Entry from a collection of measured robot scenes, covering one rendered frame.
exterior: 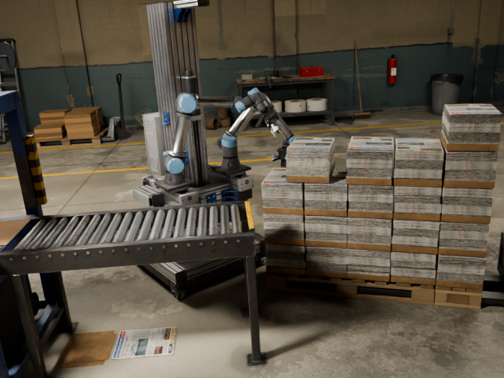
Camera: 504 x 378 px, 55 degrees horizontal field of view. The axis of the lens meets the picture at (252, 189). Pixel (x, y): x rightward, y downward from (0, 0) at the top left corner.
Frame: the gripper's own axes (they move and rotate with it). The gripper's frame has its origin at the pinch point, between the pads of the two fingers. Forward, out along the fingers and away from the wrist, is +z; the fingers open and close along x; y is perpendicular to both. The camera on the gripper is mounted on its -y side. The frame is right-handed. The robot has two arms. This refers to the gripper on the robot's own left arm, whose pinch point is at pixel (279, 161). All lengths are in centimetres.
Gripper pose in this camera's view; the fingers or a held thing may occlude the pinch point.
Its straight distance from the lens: 371.2
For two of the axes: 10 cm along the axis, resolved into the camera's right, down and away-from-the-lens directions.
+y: -0.5, -9.5, -3.2
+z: -2.7, 3.2, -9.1
